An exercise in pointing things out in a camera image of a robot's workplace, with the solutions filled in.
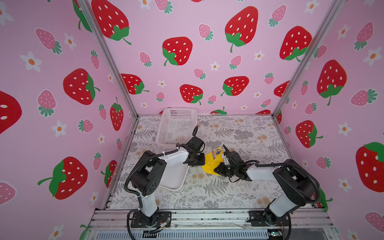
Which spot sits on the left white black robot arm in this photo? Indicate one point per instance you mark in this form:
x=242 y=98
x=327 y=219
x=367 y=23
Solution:
x=147 y=174

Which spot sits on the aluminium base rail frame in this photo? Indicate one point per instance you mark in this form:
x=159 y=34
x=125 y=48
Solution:
x=229 y=224

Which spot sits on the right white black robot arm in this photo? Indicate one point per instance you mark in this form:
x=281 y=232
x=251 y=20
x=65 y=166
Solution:
x=299 y=187

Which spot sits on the white plastic tray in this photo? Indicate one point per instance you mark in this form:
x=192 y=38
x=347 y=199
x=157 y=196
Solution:
x=176 y=170

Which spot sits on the yellow paper napkin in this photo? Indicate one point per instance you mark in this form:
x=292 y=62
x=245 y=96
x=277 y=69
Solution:
x=211 y=164

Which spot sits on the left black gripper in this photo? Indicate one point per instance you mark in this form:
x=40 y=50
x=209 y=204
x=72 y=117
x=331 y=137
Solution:
x=202 y=161

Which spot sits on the white perforated plastic basket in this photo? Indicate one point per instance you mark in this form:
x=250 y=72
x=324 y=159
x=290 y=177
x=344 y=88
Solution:
x=176 y=126

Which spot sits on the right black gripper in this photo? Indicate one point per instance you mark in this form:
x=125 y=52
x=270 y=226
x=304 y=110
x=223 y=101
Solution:
x=219 y=170

